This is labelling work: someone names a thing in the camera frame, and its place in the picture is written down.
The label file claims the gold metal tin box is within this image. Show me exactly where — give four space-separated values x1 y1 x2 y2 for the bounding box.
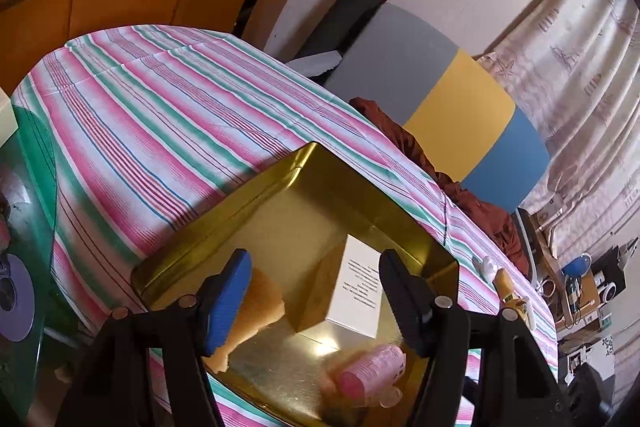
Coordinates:
131 141 460 427

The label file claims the pink green striped tablecloth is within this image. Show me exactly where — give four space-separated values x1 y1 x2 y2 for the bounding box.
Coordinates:
11 25 558 427

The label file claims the grey yellow blue padded board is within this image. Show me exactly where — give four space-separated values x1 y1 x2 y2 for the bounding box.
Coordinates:
322 2 551 212

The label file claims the pale printed curtain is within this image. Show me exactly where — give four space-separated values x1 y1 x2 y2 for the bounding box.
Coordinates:
475 0 640 388

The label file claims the purple disc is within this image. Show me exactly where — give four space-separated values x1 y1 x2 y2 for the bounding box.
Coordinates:
0 254 37 343

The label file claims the brown crumpled cloth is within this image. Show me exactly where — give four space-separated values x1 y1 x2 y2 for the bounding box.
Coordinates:
350 97 531 278

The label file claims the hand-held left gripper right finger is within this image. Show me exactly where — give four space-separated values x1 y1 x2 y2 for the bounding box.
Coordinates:
378 249 571 427

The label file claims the black rolled mat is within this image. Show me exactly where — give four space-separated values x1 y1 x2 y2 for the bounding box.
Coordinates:
295 0 396 62

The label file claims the cream box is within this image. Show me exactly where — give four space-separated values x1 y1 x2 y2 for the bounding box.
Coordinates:
0 88 20 150

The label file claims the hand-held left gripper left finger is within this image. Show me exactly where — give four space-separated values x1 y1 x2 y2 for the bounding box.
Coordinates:
55 249 253 427

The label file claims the white cardboard box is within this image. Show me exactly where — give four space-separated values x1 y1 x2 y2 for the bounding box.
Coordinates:
292 234 386 340

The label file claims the light grey flat object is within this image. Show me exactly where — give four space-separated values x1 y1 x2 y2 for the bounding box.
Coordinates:
285 51 342 80

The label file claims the small white figure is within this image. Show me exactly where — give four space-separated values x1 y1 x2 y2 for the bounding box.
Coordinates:
472 256 501 280

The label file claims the small tan block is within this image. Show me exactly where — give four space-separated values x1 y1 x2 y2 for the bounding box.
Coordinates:
494 269 517 303

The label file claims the pink plastic bottle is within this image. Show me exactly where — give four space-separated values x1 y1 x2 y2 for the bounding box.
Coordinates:
337 343 407 408

